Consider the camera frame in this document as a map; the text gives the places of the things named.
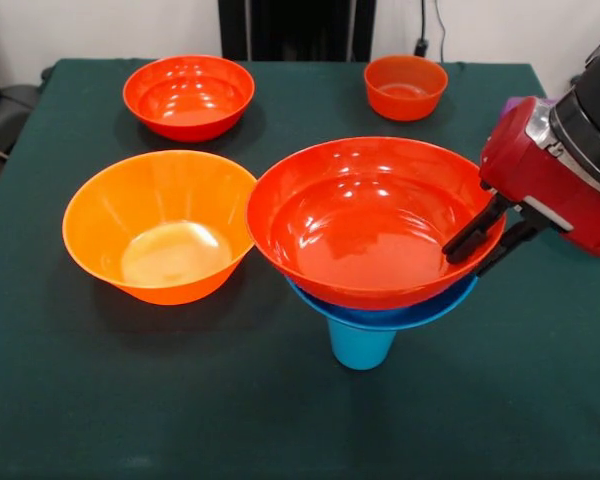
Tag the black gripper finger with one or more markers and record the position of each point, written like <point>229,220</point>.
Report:
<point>510,245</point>
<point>472,237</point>

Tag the large yellow-orange bowl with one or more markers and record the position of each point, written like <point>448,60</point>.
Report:
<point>165,260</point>

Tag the large blue bowl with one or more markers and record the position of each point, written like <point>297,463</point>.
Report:
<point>360,317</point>

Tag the dark green table cloth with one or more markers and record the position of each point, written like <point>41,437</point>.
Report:
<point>230,425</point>

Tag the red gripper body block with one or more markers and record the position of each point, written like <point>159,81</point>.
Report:
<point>520,165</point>

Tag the purple cup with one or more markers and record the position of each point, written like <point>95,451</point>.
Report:
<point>510,106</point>

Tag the large orange bowl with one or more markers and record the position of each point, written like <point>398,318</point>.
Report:
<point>360,225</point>
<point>185,95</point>

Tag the blue cup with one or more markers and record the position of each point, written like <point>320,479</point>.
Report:
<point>360,350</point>

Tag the small orange bowl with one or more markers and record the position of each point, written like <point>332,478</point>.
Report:
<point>405,90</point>

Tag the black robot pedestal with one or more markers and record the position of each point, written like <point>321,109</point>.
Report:
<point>300,25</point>

